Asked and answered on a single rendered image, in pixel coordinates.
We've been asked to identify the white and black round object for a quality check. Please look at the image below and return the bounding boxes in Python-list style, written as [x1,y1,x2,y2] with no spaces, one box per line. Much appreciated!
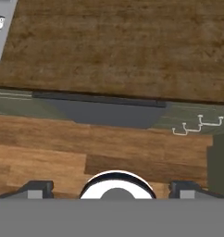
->
[79,169,157,200]

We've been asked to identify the white drawer handle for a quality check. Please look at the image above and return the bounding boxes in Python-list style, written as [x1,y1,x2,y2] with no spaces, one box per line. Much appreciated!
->
[181,116,204,133]
[171,122,190,137]
[197,114,224,128]

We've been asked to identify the dark green cabinet side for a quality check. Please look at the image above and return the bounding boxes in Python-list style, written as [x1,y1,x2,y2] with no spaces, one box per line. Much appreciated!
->
[205,132,224,199]

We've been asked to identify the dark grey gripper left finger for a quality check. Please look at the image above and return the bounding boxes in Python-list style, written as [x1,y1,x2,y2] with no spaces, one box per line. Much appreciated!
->
[0,180,55,200]

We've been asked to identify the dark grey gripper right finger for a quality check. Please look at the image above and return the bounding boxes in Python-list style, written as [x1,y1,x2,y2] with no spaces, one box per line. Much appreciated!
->
[168,181,224,200]

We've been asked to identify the green cabinet front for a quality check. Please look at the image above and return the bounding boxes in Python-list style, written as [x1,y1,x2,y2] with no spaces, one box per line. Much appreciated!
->
[0,88,69,120]

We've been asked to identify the grey sink basin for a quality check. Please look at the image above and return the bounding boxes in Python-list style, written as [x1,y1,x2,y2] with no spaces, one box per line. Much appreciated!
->
[0,0,19,65]

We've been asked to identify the green drawer fronts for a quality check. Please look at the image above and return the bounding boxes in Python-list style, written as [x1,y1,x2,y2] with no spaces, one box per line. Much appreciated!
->
[153,101,224,137]

